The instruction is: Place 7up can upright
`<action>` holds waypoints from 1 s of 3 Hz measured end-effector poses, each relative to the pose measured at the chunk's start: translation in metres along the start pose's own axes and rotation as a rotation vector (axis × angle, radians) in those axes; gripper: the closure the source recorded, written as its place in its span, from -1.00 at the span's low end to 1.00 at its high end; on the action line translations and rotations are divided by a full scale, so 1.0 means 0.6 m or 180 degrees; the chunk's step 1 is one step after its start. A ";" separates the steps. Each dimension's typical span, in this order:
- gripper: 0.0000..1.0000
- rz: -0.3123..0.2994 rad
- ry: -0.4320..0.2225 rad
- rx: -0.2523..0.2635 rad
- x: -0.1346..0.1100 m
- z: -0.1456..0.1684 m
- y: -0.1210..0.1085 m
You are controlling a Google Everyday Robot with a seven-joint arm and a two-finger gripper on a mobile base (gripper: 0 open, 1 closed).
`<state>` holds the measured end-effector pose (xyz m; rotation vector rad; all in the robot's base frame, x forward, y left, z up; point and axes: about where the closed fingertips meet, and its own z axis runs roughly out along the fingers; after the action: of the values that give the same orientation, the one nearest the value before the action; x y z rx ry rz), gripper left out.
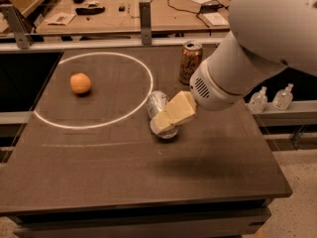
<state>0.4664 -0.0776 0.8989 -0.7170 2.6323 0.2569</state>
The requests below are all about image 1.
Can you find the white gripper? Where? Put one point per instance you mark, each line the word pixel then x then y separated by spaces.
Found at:
pixel 207 90

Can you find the silver green 7up can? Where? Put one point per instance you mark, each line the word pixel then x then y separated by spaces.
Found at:
pixel 155 103

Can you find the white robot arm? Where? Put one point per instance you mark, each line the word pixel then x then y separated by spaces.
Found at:
pixel 265 38

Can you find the gold LaCroix can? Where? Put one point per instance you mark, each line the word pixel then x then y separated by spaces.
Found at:
pixel 191 58

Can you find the clear sanitizer bottle left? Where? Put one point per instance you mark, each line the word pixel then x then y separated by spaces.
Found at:
pixel 258 101

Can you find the clear sanitizer bottle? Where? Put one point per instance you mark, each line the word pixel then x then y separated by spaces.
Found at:
pixel 258 101
pixel 283 98

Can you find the white paper card right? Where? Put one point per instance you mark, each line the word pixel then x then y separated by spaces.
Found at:
pixel 216 19

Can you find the white paper card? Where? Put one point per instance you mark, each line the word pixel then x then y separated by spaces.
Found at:
pixel 216 19
pixel 60 19

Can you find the wooden background desk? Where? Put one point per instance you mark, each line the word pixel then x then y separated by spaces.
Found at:
pixel 167 16

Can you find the clear sanitizer bottle right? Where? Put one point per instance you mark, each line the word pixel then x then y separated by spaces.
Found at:
pixel 283 98

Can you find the white circle marking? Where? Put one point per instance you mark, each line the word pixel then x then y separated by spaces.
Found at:
pixel 120 85

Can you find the orange fruit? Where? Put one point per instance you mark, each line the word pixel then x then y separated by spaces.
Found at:
pixel 80 83

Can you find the small black block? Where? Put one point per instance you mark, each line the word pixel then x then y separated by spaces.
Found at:
pixel 122 8

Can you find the black stapler tool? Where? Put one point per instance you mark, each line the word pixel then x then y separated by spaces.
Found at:
pixel 90 11

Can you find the white paper card left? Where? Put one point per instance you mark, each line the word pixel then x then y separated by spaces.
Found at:
pixel 60 19

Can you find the middle metal bracket post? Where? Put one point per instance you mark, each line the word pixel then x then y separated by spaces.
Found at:
pixel 145 22

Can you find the metal bracket post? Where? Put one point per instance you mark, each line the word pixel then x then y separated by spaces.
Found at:
pixel 145 22
pixel 20 29

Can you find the left metal bracket post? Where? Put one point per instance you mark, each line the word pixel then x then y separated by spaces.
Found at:
pixel 20 29

